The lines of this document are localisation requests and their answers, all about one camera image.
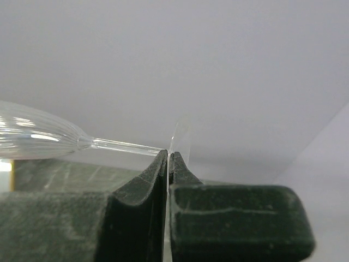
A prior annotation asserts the small framed whiteboard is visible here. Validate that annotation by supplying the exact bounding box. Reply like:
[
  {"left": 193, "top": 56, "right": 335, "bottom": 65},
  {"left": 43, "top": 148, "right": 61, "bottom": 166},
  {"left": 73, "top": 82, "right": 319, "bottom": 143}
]
[{"left": 0, "top": 159, "right": 15, "bottom": 193}]

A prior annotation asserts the clear wine glass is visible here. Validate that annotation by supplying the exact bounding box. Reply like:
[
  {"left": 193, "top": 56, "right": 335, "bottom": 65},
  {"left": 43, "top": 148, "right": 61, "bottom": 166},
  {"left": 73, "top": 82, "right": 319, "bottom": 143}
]
[{"left": 0, "top": 100, "right": 191, "bottom": 164}]

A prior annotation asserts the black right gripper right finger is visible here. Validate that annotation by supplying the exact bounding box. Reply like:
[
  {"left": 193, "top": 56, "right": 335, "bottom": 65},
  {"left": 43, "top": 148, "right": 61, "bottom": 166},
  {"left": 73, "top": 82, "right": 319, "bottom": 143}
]
[{"left": 169, "top": 152, "right": 316, "bottom": 261}]

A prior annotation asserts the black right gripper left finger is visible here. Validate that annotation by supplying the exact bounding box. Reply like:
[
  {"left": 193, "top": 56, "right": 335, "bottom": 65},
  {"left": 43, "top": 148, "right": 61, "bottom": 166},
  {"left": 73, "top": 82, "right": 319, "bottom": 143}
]
[{"left": 1, "top": 151, "right": 167, "bottom": 261}]

